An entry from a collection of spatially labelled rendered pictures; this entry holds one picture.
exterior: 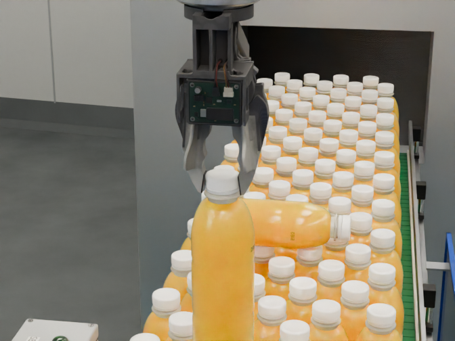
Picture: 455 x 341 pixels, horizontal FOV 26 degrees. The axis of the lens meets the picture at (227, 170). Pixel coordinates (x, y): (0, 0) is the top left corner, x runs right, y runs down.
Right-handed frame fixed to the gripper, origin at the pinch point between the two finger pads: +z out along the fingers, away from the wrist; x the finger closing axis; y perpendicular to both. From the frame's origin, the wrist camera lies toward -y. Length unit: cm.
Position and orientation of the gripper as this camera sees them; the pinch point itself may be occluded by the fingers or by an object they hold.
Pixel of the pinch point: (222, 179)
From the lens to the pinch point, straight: 109.2
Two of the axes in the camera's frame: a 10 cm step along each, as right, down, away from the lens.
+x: 9.9, 0.5, -1.4
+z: 0.0, 9.4, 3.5
